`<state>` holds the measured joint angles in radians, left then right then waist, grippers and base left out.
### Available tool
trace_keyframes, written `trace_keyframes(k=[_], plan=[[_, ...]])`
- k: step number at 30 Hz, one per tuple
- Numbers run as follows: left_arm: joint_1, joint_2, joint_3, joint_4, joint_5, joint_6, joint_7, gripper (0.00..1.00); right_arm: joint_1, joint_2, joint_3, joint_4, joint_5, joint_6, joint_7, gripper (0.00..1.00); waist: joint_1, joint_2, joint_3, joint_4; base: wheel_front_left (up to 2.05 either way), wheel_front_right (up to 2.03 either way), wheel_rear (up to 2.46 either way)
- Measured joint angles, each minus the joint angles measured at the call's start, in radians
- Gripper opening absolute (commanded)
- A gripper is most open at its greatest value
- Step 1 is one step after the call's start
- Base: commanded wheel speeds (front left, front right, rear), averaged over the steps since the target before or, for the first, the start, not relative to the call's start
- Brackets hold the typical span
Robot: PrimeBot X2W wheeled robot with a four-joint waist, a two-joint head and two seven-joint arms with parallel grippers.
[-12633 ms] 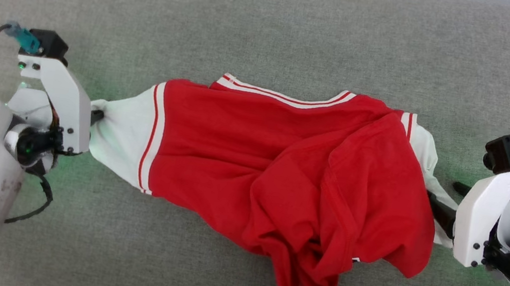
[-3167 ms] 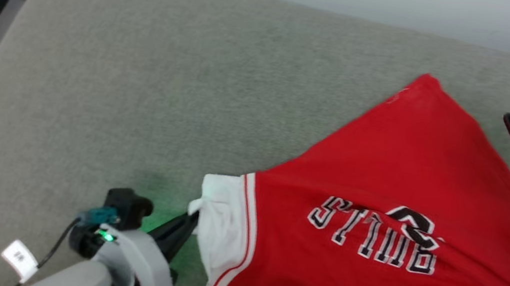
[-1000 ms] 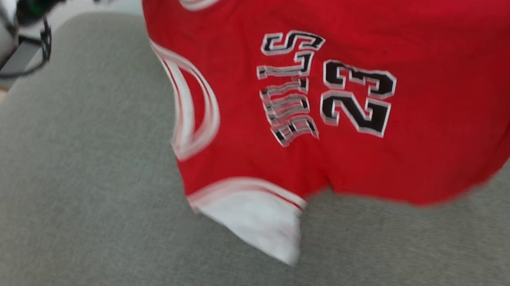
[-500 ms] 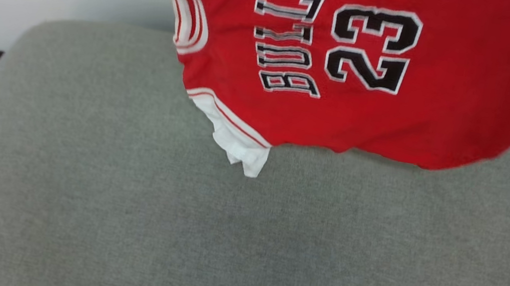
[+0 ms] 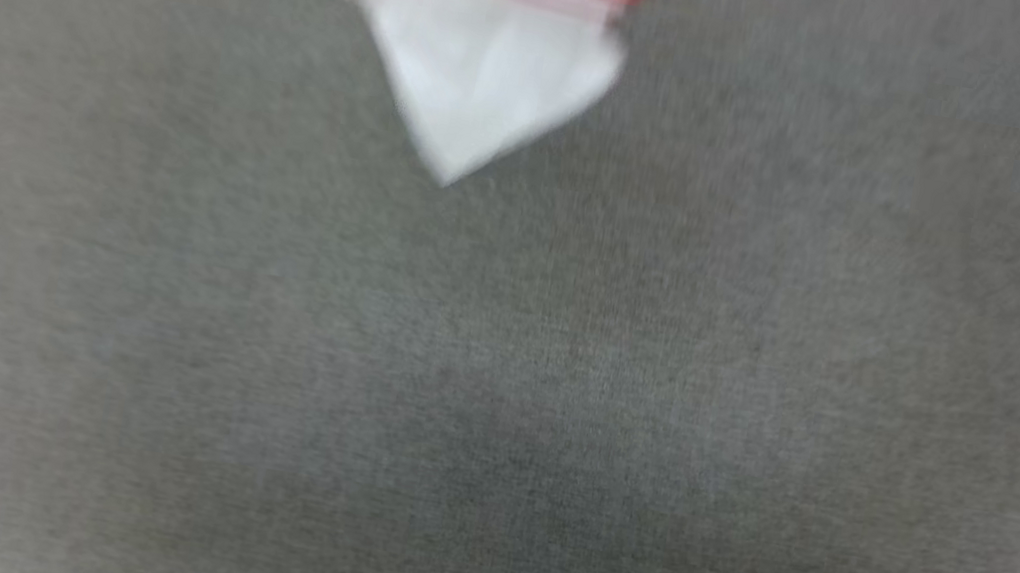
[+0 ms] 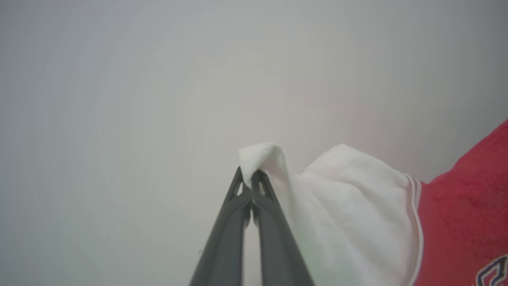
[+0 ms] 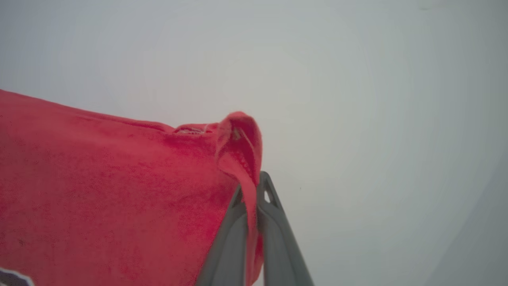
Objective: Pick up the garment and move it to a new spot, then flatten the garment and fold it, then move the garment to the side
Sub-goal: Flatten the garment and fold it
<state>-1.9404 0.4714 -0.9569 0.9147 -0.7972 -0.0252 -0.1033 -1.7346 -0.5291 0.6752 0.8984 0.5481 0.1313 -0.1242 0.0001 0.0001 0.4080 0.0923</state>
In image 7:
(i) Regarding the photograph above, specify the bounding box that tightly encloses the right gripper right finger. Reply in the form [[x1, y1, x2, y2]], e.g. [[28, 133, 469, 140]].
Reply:
[[256, 171, 315, 286]]

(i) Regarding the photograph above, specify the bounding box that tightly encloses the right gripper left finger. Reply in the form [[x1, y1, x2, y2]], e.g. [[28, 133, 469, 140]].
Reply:
[[195, 184, 250, 286]]

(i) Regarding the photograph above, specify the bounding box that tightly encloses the red garment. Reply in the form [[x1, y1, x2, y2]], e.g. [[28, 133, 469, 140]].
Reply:
[[0, 89, 264, 286]]

